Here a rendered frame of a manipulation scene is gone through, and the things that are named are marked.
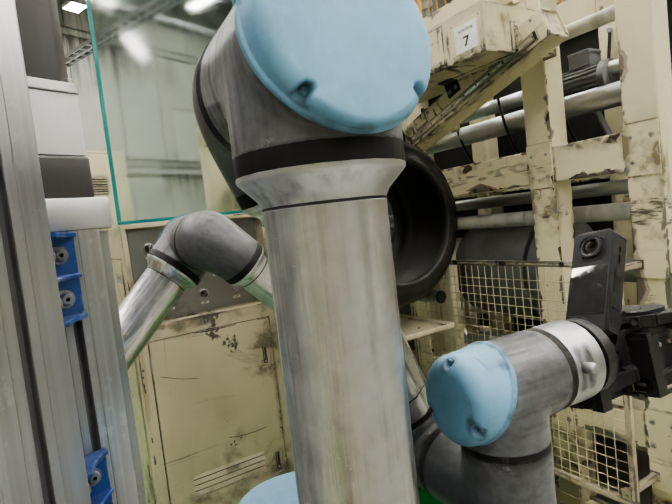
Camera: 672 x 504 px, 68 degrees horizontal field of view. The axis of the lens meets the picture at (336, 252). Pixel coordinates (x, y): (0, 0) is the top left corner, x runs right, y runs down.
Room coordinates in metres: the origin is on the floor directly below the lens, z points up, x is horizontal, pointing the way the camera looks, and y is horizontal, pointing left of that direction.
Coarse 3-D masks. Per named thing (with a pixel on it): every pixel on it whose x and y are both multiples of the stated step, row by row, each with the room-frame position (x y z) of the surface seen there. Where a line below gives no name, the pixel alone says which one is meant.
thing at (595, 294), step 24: (576, 240) 0.53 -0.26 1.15; (600, 240) 0.50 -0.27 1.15; (624, 240) 0.50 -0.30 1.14; (576, 264) 0.52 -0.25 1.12; (600, 264) 0.49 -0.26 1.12; (624, 264) 0.50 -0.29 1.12; (576, 288) 0.51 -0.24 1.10; (600, 288) 0.48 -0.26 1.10; (576, 312) 0.49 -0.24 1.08; (600, 312) 0.47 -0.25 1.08
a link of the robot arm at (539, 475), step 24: (432, 456) 0.46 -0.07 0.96; (456, 456) 0.44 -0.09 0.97; (480, 456) 0.39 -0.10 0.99; (528, 456) 0.38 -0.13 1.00; (552, 456) 0.40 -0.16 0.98; (432, 480) 0.45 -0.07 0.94; (456, 480) 0.42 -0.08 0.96; (480, 480) 0.39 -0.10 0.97; (504, 480) 0.38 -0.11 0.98; (528, 480) 0.38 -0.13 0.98; (552, 480) 0.39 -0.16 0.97
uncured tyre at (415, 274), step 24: (408, 144) 1.63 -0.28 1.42; (408, 168) 1.81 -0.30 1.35; (432, 168) 1.65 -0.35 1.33; (408, 192) 1.89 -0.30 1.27; (432, 192) 1.80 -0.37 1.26; (408, 216) 1.92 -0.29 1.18; (432, 216) 1.83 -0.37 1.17; (456, 216) 1.70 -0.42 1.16; (408, 240) 1.91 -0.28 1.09; (432, 240) 1.83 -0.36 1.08; (408, 264) 1.87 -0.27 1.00; (432, 264) 1.65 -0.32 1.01; (408, 288) 1.57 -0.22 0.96; (432, 288) 1.66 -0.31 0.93
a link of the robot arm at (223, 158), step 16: (208, 128) 0.39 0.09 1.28; (208, 144) 0.42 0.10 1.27; (224, 160) 0.42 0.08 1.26; (224, 176) 0.44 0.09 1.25; (240, 192) 0.44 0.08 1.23; (256, 208) 0.44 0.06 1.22; (416, 368) 0.49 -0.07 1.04; (416, 384) 0.49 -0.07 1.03; (416, 400) 0.48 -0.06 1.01; (416, 416) 0.48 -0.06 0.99; (432, 416) 0.49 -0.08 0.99; (416, 432) 0.48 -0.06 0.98; (432, 432) 0.48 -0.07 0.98; (416, 448) 0.48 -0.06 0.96; (416, 464) 0.47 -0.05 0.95
